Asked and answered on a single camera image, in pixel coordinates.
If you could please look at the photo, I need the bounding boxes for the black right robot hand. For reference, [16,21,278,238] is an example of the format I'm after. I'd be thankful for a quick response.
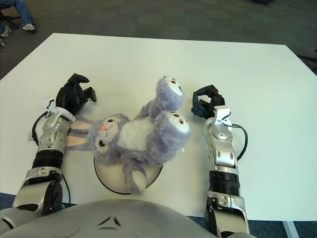
[190,84,226,120]

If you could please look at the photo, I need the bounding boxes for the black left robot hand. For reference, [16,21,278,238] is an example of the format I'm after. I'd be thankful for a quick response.
[54,73,98,116]

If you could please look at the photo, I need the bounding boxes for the purple plush bunny doll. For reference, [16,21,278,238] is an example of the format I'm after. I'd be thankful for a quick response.
[66,75,191,197]

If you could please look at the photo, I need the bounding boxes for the white plate black rim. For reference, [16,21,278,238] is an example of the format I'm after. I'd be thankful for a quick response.
[93,156,164,194]

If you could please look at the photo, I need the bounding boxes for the person leg blue jeans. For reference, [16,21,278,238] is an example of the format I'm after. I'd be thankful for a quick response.
[11,0,36,26]

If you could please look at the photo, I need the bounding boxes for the black office chair base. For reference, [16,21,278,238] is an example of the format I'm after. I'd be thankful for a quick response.
[298,49,317,65]

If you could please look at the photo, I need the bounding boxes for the silver robot torso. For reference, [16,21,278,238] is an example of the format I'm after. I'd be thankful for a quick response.
[0,199,258,238]

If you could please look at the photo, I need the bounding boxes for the white table leg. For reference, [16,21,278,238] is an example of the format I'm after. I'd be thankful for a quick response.
[282,220,299,238]

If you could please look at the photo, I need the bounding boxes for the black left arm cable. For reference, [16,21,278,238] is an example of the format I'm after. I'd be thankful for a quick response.
[32,111,71,204]

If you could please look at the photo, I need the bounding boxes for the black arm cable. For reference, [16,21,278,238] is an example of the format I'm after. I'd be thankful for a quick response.
[32,111,71,204]
[231,123,249,162]

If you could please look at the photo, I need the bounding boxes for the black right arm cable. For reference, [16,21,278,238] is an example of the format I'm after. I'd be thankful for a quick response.
[231,123,249,162]

